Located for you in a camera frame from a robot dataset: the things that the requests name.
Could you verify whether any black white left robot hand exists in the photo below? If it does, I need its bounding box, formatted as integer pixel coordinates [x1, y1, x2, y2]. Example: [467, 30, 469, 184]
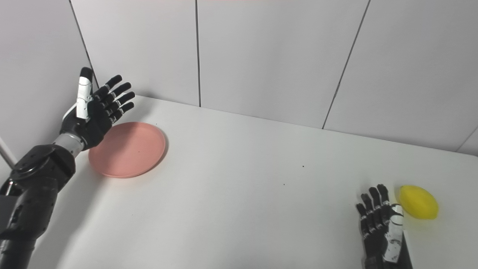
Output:
[60, 67, 136, 151]

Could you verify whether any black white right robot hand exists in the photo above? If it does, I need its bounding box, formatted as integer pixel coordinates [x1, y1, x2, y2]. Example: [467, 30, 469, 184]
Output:
[356, 184, 413, 269]

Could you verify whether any pink round plate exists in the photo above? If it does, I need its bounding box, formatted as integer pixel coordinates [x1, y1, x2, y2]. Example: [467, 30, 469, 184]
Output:
[89, 122, 166, 179]

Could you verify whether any yellow lemon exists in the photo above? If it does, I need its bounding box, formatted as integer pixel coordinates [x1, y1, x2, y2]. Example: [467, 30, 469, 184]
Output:
[398, 185, 439, 220]

